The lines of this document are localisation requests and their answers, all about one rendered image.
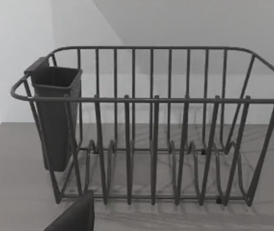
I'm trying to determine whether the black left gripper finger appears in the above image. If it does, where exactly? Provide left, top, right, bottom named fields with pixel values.
left=43, top=190, right=96, bottom=231

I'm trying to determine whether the dark grey cutlery holder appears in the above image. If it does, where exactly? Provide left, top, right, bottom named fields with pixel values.
left=24, top=57, right=83, bottom=172

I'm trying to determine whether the dark grey wire dish rack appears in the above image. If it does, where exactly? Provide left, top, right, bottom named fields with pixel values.
left=10, top=46, right=274, bottom=207

